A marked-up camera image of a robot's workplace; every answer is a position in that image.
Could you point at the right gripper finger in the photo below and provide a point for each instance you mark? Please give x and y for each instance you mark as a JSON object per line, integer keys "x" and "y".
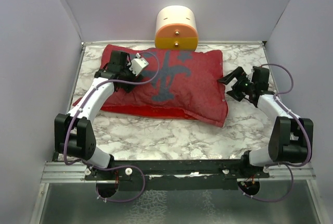
{"x": 236, "y": 94}
{"x": 237, "y": 74}

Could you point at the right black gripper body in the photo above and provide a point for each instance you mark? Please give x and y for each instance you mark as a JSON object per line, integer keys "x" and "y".
{"x": 244, "y": 85}

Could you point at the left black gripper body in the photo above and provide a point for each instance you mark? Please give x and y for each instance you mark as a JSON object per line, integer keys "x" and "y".
{"x": 129, "y": 78}

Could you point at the red printed pillowcase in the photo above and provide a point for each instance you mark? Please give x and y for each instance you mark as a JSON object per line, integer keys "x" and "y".
{"x": 184, "y": 86}

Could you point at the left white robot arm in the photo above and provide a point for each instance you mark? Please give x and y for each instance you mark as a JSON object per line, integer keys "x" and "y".
{"x": 74, "y": 134}

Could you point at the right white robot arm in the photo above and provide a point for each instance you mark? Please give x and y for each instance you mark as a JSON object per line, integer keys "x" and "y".
{"x": 292, "y": 136}

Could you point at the white cylindrical drawer cabinet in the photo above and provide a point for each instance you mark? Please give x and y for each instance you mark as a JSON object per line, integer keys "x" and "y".
{"x": 176, "y": 29}

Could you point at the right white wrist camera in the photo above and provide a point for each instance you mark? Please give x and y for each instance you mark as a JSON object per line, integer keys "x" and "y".
{"x": 254, "y": 68}

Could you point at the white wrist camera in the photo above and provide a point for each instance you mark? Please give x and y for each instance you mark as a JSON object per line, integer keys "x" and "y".
{"x": 137, "y": 64}
{"x": 254, "y": 68}

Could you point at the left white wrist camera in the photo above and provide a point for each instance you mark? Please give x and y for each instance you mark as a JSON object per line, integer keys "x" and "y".
{"x": 137, "y": 64}

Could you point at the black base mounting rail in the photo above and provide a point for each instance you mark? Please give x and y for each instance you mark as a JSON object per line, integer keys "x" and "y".
{"x": 176, "y": 175}

